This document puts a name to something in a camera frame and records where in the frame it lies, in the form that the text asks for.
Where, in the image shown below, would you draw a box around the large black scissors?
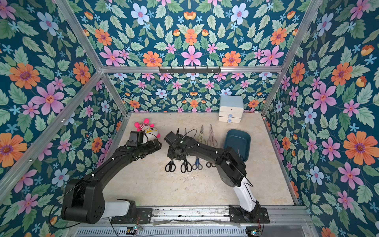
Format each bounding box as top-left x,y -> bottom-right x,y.
180,160 -> 192,173

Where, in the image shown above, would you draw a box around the black grey scissors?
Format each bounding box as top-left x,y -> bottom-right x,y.
165,159 -> 176,173

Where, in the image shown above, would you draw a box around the blue handled scissors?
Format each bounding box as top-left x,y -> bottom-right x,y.
192,157 -> 203,170

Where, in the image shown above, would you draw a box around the cream yellow scissors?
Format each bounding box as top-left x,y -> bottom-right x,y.
196,125 -> 206,144

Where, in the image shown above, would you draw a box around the small black scissors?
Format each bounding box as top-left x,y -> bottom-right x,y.
206,162 -> 216,168

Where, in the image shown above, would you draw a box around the pink scissors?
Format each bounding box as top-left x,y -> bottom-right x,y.
207,124 -> 218,147

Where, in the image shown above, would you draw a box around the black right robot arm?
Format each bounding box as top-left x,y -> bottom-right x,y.
164,135 -> 260,214

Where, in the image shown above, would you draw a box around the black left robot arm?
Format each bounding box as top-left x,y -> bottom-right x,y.
61,139 -> 162,224

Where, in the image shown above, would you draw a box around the teal plastic storage box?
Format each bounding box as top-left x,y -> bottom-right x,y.
224,129 -> 251,162

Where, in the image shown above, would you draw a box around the white pink plush toy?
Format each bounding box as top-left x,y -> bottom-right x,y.
134,118 -> 161,140

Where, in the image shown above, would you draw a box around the small white drawer cabinet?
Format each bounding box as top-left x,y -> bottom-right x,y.
218,95 -> 244,123

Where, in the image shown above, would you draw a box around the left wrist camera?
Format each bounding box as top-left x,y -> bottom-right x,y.
126,131 -> 145,148

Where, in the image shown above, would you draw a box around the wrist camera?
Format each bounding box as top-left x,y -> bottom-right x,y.
126,131 -> 145,148
164,132 -> 183,147

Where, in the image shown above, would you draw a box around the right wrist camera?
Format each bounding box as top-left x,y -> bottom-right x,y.
164,132 -> 183,147

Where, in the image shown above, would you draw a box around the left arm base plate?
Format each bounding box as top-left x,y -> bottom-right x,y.
111,207 -> 153,225

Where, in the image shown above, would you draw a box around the black hook rail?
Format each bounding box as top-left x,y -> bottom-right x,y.
158,66 -> 221,74

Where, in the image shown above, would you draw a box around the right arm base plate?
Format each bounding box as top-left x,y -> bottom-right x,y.
229,206 -> 270,224

